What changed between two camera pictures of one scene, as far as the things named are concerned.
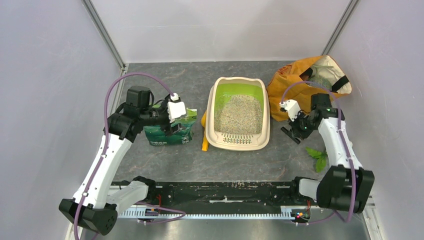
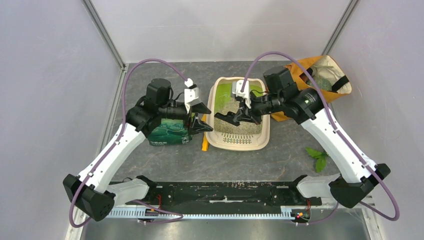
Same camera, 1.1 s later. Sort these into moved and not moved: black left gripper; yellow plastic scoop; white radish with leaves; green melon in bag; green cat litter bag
Moved: black left gripper
Not moved: yellow plastic scoop; green melon in bag; green cat litter bag; white radish with leaves
